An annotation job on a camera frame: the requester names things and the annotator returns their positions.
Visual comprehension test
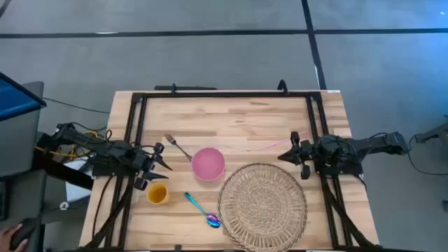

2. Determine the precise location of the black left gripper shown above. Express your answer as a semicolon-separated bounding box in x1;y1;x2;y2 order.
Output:
133;141;174;192

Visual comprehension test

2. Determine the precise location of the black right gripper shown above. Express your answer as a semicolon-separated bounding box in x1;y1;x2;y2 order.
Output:
278;131;321;181

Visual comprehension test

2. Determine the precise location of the yellow ribbed cup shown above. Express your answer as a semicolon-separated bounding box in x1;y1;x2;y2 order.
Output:
146;182;171;206

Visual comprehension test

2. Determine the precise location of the silver metal fork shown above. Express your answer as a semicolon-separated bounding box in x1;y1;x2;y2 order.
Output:
164;134;193;162

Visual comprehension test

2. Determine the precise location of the pink plastic bowl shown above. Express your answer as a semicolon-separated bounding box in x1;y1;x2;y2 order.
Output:
190;147;226;182

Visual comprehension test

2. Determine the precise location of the round woven straw placemat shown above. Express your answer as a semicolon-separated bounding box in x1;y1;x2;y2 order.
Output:
217;162;309;252

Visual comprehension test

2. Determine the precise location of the iridescent blue metal spoon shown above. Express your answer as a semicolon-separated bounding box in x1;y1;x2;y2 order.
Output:
184;191;222;229

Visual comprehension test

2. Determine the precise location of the thin pink stick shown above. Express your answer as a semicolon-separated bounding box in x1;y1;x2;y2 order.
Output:
258;139;292;152

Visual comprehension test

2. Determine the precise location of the white paper sheet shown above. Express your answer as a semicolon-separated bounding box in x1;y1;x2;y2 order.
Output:
64;159;94;203

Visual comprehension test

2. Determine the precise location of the grey metal stand leg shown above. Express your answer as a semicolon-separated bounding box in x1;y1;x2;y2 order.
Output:
415;121;448;144

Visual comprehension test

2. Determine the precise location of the black computer mouse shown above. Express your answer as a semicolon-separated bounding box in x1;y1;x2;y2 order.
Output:
8;217;38;251

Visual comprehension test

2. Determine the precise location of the computer monitor blue screen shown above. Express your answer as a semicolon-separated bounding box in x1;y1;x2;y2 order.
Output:
0;71;48;122

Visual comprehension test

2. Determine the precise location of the person's hand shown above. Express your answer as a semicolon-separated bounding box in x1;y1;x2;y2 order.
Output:
0;223;29;252

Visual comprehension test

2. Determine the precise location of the black flat frame clamp bar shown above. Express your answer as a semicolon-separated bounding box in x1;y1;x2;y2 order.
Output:
153;83;218;92

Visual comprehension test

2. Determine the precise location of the yellow cable coil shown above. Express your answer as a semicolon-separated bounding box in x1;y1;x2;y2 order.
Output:
34;129;99;159

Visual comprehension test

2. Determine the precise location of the black aluminium table frame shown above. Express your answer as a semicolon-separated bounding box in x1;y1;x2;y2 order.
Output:
83;91;382;252

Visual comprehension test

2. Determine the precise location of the black looped floor cable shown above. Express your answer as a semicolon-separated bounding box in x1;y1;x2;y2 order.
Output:
407;134;448;176

